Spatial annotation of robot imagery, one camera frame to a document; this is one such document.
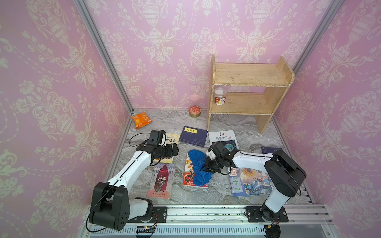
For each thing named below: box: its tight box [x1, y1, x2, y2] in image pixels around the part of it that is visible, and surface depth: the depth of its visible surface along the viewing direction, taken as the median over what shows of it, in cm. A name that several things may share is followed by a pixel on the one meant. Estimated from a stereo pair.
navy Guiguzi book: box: [261, 146, 282, 154], surface depth 100 cm
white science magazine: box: [208, 129, 240, 152], surface depth 105 cm
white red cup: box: [214, 87, 228, 106], surface depth 94 cm
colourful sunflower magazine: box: [228, 167, 275, 198], surface depth 85 cm
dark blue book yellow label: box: [179, 125, 208, 147], surface depth 107 cm
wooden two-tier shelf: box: [206, 54, 296, 134], surface depth 85 cm
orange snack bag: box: [128, 110, 154, 130], surface depth 112 cm
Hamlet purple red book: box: [146, 163, 176, 200], surface depth 87 cm
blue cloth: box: [188, 149, 213, 186], surface depth 87 cm
